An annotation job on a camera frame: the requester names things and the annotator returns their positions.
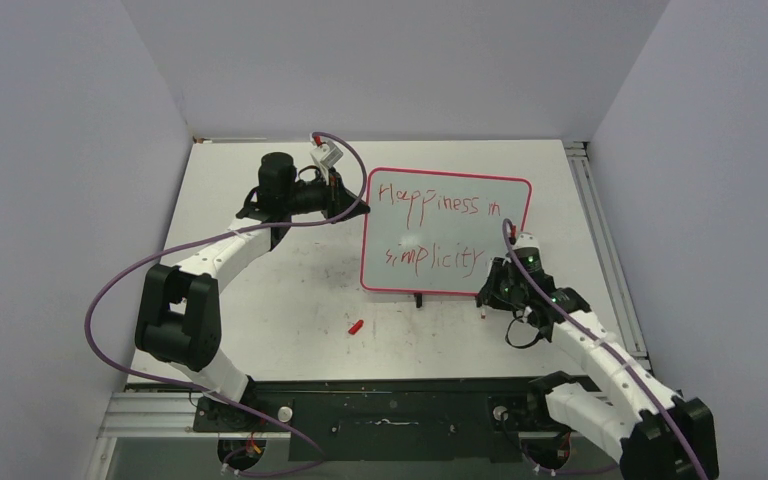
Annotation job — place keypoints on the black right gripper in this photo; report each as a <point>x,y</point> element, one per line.
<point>490,292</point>

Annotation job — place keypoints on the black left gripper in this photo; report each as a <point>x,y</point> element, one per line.
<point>337,199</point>

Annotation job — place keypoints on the pink framed whiteboard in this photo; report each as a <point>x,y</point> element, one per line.
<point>435,232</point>

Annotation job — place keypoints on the red marker cap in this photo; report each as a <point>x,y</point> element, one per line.
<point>354,329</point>

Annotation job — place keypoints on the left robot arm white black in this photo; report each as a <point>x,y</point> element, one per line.
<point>179,317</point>

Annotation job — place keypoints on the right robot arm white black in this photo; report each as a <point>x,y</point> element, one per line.
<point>649,430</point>

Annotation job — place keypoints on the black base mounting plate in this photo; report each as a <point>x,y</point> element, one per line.
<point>496,447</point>

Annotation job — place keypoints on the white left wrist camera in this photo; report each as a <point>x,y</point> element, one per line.
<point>325,153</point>

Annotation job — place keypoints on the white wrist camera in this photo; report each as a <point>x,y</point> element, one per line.
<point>325,153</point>
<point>526,240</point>

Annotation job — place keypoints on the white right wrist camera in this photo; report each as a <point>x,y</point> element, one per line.
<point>526,240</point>

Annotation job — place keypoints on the aluminium right side rail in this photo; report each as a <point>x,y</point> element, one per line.
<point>610,264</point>

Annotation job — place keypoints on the aluminium front frame rail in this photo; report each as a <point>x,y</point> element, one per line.
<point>152,411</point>

